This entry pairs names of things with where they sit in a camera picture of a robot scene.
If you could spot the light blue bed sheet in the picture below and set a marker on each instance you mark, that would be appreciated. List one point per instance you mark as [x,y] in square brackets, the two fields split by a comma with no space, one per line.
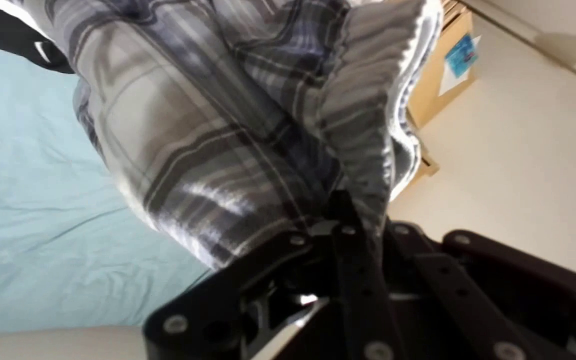
[35,200]

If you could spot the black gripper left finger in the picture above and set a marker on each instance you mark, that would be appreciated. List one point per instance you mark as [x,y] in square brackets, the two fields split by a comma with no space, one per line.
[235,283]

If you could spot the wooden nightstand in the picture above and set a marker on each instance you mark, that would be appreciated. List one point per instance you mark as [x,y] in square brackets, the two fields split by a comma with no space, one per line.
[438,86]

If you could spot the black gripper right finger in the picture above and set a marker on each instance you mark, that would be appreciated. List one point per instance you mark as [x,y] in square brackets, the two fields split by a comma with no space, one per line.
[475,281]

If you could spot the grey plaid pajama pants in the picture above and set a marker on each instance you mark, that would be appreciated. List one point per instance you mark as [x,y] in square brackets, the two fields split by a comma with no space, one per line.
[235,121]

